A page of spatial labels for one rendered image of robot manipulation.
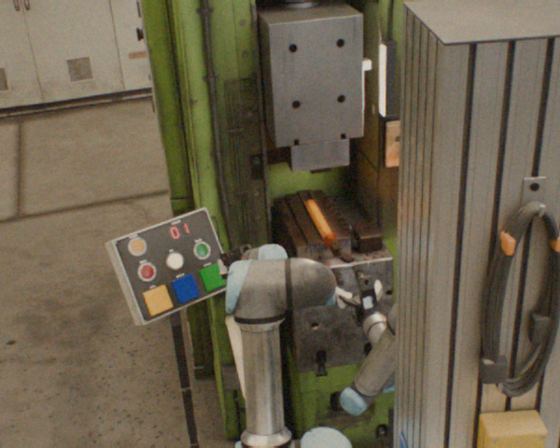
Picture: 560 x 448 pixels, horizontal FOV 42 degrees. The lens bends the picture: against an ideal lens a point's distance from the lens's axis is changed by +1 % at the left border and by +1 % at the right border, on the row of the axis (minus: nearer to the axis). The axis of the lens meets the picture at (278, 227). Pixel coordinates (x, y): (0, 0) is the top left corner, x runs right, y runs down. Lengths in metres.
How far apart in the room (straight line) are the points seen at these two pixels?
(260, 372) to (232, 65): 1.15
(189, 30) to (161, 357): 1.88
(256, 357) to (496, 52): 0.94
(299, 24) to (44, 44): 5.41
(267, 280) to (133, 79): 6.21
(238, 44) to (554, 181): 1.58
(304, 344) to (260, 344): 1.12
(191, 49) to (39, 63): 5.23
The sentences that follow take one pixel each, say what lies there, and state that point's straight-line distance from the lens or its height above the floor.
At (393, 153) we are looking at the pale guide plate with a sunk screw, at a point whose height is 1.24.
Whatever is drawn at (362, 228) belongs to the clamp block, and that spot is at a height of 0.98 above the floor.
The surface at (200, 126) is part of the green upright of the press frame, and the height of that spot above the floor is 1.42.
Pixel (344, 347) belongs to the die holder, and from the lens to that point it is 2.77.
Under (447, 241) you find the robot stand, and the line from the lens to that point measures 0.98.
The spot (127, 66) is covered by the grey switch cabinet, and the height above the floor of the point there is 0.35.
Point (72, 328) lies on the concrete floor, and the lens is 4.09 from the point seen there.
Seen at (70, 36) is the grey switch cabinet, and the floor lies 0.71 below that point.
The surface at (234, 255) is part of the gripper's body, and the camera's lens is 2.13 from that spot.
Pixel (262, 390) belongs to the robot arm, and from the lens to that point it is 1.63.
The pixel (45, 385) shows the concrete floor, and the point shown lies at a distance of 3.75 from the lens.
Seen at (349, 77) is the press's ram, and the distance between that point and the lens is 2.36.
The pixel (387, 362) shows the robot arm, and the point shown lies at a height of 1.06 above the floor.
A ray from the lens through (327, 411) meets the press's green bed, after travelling 3.02.
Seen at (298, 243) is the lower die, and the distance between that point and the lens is 2.58.
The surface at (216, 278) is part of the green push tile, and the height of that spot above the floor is 1.00.
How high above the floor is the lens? 2.24
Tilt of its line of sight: 28 degrees down
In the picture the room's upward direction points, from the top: 4 degrees counter-clockwise
